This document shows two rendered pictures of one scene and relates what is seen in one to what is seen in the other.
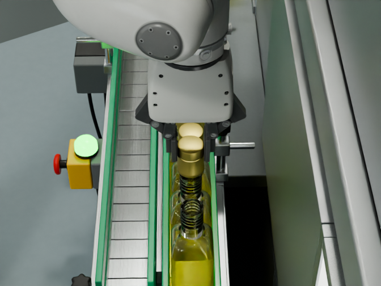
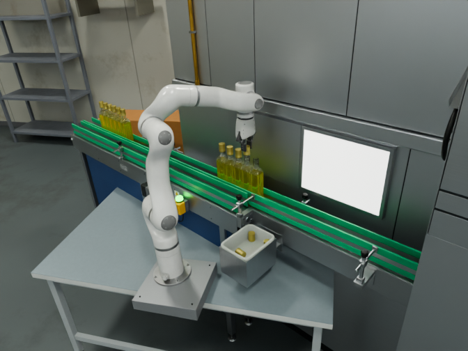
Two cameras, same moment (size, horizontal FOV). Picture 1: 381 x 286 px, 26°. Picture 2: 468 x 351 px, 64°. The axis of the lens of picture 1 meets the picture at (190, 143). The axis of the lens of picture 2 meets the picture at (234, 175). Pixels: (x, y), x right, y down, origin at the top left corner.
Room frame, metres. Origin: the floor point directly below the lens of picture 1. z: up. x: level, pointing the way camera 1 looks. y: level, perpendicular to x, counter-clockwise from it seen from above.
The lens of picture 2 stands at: (-0.41, 1.24, 2.13)
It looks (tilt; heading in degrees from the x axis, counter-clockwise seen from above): 29 degrees down; 315
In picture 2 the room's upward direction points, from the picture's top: 3 degrees counter-clockwise
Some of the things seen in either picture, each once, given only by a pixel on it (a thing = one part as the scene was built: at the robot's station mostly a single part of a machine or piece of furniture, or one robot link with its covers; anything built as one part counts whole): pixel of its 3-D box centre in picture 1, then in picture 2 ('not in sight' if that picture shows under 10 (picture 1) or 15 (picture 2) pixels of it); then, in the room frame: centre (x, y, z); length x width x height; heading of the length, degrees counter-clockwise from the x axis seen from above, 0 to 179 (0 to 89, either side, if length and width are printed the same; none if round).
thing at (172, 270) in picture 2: not in sight; (169, 258); (0.84, 0.48, 0.90); 0.19 x 0.19 x 0.18
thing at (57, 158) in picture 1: (63, 164); not in sight; (1.09, 0.24, 0.96); 0.04 x 0.03 x 0.04; 1
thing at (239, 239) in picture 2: not in sight; (248, 247); (0.54, 0.22, 0.97); 0.22 x 0.17 x 0.09; 91
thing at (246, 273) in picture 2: not in sight; (251, 252); (0.54, 0.19, 0.92); 0.27 x 0.17 x 0.15; 91
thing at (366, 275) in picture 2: not in sight; (363, 270); (0.02, 0.11, 1.07); 0.17 x 0.05 x 0.23; 91
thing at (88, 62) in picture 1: (94, 68); (150, 189); (1.37, 0.20, 0.96); 0.08 x 0.08 x 0.08; 1
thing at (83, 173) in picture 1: (87, 164); (180, 206); (1.09, 0.20, 0.96); 0.07 x 0.07 x 0.07; 1
